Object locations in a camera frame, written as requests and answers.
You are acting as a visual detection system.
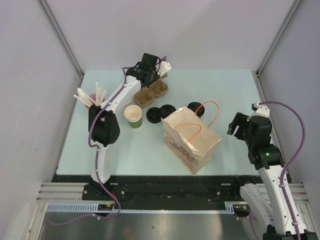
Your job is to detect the single cardboard cup carrier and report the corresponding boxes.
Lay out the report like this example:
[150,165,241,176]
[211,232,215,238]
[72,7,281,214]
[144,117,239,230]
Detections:
[159,73,168,81]

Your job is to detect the black cup lid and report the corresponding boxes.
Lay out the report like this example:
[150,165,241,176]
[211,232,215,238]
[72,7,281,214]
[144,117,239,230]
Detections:
[159,104,176,119]
[187,101,205,115]

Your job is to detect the paper takeout bag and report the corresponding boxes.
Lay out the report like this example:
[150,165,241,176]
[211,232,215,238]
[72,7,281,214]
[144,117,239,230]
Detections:
[162,106,222,176]

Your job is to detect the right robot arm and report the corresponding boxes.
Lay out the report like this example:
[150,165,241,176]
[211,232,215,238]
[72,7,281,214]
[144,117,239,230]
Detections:
[227,112,318,240]

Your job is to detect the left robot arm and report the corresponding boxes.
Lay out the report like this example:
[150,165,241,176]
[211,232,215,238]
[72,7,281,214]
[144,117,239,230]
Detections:
[88,53,167,200]

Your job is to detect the cardboard cup carrier stack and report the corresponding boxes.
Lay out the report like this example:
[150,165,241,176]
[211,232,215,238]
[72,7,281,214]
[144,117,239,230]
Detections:
[133,80,169,108]

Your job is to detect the black lid stack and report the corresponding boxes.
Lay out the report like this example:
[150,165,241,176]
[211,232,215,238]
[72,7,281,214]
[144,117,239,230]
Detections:
[146,107,161,124]

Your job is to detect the green cup stack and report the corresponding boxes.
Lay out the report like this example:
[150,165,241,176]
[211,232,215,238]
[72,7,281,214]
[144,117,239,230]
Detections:
[124,104,143,129]

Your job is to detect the pink straw holder cup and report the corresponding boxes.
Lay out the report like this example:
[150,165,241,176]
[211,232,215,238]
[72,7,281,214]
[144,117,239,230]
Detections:
[85,93,96,109]

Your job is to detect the white wrapped straws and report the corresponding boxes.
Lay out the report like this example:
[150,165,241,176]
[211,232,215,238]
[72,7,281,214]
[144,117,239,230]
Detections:
[73,82,107,109]

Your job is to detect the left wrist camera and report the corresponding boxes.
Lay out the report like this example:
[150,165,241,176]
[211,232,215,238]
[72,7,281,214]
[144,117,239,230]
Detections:
[157,60,172,77]

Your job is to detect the white cable duct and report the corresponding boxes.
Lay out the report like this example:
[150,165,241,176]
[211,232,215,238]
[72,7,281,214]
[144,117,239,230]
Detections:
[46,202,234,215]

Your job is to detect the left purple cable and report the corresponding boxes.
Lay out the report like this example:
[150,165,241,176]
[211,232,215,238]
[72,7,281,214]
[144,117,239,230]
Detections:
[47,56,167,226]

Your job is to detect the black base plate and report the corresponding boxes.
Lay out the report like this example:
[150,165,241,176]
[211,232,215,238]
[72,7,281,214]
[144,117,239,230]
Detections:
[81,174,261,203]

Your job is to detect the aluminium rail frame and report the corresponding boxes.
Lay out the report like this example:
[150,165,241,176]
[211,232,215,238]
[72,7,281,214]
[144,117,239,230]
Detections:
[37,182,309,204]

